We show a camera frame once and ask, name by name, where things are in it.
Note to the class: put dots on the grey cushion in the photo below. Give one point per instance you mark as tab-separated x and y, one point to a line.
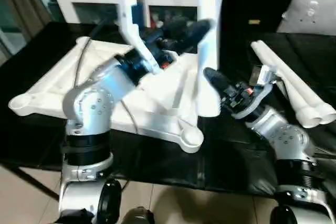
315	22

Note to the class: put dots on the black work mat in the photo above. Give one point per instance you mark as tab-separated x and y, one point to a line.
236	142

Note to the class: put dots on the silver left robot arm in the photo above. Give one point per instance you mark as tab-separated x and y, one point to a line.
89	108

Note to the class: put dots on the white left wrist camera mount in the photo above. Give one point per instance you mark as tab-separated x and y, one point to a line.
131	30

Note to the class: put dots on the dark rounded robot foot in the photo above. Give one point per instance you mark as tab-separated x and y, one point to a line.
137	217

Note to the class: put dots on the small red bottle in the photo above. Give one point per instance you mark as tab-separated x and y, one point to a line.
152	20

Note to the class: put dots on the black metal frame bar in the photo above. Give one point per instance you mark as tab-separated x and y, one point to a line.
36	182

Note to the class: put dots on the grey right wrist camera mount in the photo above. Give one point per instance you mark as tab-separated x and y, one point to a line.
262	77

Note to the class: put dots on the brown grey curtain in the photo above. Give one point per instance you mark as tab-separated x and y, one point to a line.
23	3

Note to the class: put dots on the white plastic table top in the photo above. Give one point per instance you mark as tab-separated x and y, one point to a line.
52	87

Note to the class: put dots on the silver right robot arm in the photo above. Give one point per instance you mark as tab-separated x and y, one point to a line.
286	134

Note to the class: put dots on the small yellow label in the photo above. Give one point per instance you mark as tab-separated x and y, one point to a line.
253	21

